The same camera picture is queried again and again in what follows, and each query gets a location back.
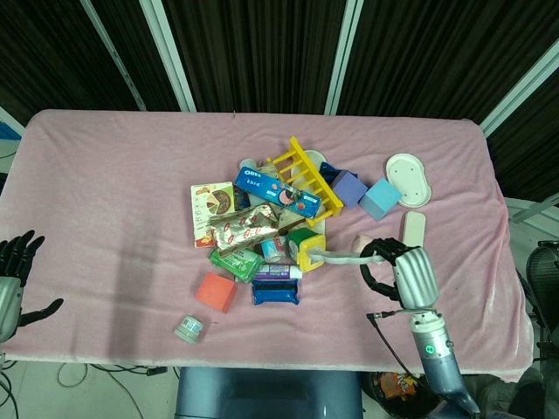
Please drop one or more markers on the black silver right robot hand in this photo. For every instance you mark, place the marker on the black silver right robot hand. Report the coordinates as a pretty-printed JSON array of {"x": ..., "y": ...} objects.
[{"x": 412, "y": 279}]

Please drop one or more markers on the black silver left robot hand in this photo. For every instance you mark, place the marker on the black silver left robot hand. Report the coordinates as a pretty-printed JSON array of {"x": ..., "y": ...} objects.
[{"x": 8, "y": 301}]

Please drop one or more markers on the white flower paint palette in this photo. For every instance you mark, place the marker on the white flower paint palette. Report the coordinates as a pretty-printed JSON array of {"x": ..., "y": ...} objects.
[{"x": 336, "y": 257}]

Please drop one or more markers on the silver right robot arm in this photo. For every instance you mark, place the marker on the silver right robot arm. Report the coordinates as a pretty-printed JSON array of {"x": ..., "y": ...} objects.
[{"x": 439, "y": 362}]

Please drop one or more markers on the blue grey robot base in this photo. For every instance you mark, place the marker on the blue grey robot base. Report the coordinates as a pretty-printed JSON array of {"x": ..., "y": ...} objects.
[{"x": 271, "y": 393}]

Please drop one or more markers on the white long rectangular tray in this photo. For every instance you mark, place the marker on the white long rectangular tray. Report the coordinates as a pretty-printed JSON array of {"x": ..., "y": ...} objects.
[{"x": 414, "y": 229}]

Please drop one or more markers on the light blue cube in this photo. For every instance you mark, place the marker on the light blue cube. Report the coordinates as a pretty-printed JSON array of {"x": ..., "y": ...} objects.
[{"x": 379, "y": 198}]

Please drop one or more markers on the white oval dish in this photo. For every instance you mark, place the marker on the white oval dish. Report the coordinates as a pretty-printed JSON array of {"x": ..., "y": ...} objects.
[{"x": 408, "y": 180}]

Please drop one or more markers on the black bin with snack bags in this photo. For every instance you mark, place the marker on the black bin with snack bags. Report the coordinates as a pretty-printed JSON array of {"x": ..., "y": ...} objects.
[{"x": 397, "y": 388}]

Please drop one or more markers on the purple cube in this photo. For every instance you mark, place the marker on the purple cube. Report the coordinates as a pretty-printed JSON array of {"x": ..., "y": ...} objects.
[{"x": 349, "y": 188}]

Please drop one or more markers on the yellow lid green container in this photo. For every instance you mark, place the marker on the yellow lid green container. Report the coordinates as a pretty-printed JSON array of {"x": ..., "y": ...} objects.
[{"x": 305, "y": 244}]

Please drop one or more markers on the pink tablecloth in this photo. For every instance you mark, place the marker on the pink tablecloth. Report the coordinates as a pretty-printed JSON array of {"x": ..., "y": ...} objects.
[{"x": 109, "y": 218}]

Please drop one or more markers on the black office chair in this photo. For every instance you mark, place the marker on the black office chair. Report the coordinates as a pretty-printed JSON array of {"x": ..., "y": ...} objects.
[{"x": 543, "y": 283}]

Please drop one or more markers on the purple tube white cap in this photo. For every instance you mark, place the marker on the purple tube white cap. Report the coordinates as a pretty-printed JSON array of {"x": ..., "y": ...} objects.
[{"x": 279, "y": 272}]

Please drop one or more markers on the dark blue snack packet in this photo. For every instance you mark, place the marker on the dark blue snack packet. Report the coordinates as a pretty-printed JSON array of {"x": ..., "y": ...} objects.
[{"x": 328, "y": 171}]

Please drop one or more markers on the blue black snack packet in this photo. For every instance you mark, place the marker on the blue black snack packet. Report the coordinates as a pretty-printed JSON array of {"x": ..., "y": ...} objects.
[{"x": 276, "y": 293}]

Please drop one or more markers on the blue white can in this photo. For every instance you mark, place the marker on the blue white can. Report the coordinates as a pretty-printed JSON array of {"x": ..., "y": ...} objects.
[{"x": 273, "y": 251}]

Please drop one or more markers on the yellow plastic rack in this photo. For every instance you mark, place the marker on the yellow plastic rack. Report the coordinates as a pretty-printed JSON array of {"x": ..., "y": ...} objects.
[{"x": 305, "y": 179}]

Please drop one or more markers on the small white bowl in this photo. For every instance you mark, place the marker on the small white bowl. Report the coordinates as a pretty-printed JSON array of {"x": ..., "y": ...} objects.
[{"x": 315, "y": 158}]

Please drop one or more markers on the blue Oreo box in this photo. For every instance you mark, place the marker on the blue Oreo box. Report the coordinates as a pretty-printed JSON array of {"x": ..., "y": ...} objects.
[{"x": 271, "y": 188}]

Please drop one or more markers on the silver red foil packet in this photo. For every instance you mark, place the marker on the silver red foil packet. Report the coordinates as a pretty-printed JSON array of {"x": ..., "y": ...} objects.
[{"x": 244, "y": 229}]

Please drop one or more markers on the green wipes packet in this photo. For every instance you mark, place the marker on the green wipes packet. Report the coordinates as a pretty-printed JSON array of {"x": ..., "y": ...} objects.
[{"x": 236, "y": 263}]

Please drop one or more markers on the brown crumpled wrapper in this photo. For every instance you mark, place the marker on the brown crumpled wrapper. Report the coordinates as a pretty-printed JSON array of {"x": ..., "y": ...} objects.
[{"x": 266, "y": 168}]

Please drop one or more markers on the orange red cube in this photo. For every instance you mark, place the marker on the orange red cube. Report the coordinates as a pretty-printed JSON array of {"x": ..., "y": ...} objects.
[{"x": 215, "y": 291}]

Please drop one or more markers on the grey cup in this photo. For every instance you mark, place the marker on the grey cup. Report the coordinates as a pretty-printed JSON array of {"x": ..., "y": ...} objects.
[{"x": 246, "y": 163}]

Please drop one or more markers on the pizza print card box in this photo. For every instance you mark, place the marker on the pizza print card box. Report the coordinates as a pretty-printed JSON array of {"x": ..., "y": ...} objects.
[{"x": 209, "y": 214}]

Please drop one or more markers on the white window frame post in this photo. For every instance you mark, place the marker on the white window frame post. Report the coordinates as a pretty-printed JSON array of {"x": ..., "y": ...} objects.
[
  {"x": 168, "y": 52},
  {"x": 519, "y": 87},
  {"x": 344, "y": 57}
]

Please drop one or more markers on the thin grey frame post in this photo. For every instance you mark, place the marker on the thin grey frame post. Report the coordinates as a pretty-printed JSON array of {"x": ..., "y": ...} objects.
[{"x": 113, "y": 52}]

